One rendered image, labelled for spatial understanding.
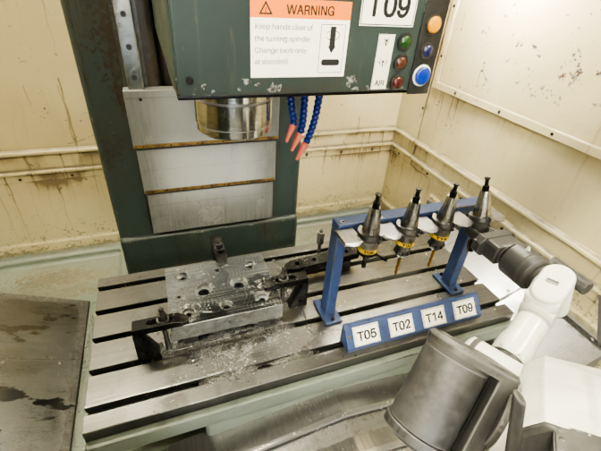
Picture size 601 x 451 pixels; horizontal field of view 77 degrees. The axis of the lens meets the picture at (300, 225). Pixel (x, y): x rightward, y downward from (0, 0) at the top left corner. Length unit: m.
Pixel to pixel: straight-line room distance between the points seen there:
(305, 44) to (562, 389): 0.57
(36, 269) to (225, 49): 1.58
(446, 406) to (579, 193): 0.98
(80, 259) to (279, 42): 1.56
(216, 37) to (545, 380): 0.62
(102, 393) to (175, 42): 0.78
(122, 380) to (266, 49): 0.81
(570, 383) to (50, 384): 1.30
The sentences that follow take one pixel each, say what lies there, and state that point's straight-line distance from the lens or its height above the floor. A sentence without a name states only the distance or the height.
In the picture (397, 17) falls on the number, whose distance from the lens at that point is 0.69.
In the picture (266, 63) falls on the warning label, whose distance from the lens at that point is 0.61.
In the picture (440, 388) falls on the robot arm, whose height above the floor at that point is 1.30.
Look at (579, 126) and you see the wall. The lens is 1.40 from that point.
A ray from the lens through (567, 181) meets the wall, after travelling 1.43.
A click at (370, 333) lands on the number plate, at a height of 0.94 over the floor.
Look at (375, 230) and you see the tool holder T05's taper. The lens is 0.90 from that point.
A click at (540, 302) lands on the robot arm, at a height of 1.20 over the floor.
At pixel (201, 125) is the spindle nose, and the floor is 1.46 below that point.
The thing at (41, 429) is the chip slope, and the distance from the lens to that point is 1.36.
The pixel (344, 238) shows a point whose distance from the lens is 0.90.
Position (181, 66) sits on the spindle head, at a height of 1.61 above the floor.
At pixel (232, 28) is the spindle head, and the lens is 0.60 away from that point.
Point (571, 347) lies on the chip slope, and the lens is 1.48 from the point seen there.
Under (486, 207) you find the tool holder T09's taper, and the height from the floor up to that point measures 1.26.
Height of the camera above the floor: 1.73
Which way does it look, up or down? 34 degrees down
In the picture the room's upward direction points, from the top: 5 degrees clockwise
